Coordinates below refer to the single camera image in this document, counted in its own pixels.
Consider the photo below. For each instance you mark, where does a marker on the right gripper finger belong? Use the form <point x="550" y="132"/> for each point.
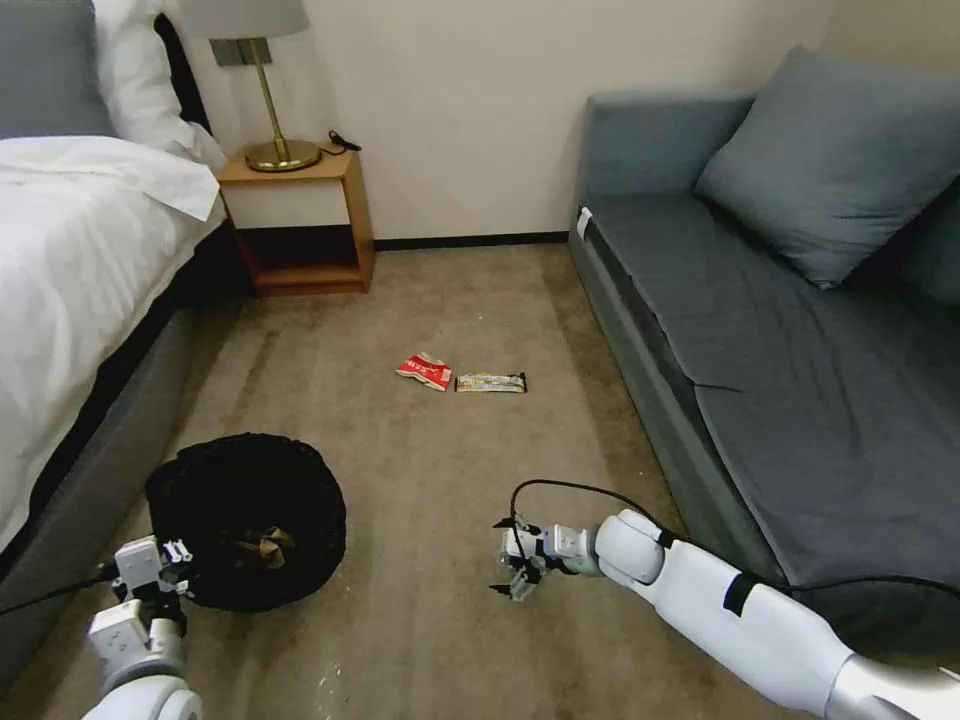
<point x="517" y="586"/>
<point x="510" y="523"/>

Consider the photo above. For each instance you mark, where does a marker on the black skirting board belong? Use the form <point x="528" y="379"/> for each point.
<point x="472" y="240"/>

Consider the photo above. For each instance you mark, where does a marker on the grey upholstered headboard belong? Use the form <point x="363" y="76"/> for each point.
<point x="45" y="67"/>

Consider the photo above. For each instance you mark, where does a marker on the crumpled brown paper trash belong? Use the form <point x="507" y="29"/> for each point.
<point x="262" y="547"/>

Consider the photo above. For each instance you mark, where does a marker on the large grey-blue cushion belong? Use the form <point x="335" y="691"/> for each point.
<point x="832" y="165"/>

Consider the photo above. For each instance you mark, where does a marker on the grey sofa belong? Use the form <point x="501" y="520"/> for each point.
<point x="750" y="337"/>

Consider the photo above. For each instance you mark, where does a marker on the red snack wrapper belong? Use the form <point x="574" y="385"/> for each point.
<point x="424" y="370"/>

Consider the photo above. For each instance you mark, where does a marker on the brass table lamp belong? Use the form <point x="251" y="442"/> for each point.
<point x="270" y="90"/>

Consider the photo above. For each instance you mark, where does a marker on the wooden nightstand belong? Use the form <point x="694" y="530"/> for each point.
<point x="300" y="225"/>

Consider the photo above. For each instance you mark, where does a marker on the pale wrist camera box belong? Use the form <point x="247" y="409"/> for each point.
<point x="513" y="545"/>
<point x="137" y="564"/>

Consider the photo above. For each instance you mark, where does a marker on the white sofa tag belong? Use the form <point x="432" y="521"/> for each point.
<point x="585" y="225"/>

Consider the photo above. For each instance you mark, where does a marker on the white bed duvet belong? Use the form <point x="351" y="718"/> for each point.
<point x="82" y="262"/>

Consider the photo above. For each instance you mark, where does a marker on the black headboard panel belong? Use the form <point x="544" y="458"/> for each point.
<point x="184" y="75"/>

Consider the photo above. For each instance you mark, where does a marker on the white pillow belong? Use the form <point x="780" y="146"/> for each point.
<point x="142" y="67"/>

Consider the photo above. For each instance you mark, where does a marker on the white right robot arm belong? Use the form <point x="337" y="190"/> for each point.
<point x="720" y="600"/>

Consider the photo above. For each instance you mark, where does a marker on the grey bed frame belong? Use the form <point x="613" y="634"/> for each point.
<point x="97" y="442"/>

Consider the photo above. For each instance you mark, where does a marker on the black round trash bin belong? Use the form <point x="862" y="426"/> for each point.
<point x="225" y="487"/>

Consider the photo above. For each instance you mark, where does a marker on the grey wall socket plate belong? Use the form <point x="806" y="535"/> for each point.
<point x="225" y="52"/>

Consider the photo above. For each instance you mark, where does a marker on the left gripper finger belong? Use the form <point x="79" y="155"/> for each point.
<point x="174" y="551"/>
<point x="174" y="586"/>

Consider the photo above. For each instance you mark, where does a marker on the black snack bar wrapper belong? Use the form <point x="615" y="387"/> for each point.
<point x="493" y="383"/>

